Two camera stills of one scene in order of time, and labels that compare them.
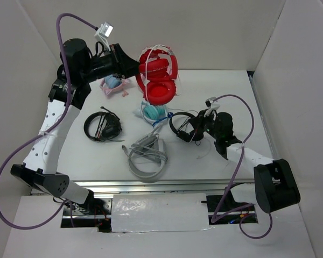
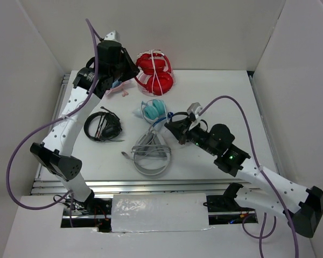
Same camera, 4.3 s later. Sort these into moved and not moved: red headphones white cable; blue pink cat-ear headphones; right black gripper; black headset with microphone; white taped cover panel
Moved: right black gripper; red headphones white cable
Not moved: blue pink cat-ear headphones; white taped cover panel; black headset with microphone
